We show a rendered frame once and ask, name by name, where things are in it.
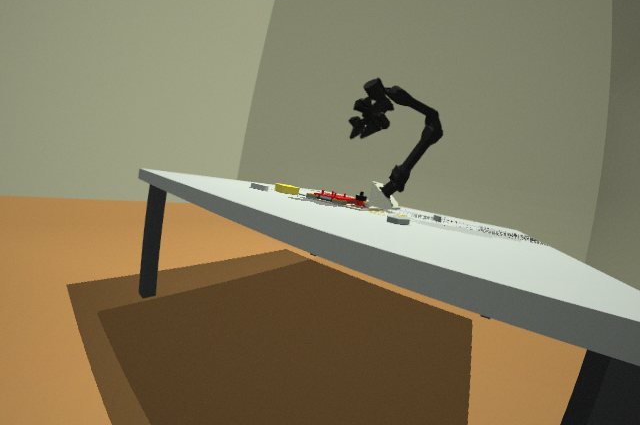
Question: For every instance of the yellow rectangular block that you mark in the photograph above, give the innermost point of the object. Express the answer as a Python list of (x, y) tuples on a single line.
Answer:
[(287, 189)]

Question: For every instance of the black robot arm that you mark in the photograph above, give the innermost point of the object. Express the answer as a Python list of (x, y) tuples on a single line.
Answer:
[(430, 135)]

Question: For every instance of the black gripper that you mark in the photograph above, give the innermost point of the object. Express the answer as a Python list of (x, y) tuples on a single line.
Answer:
[(374, 122)]

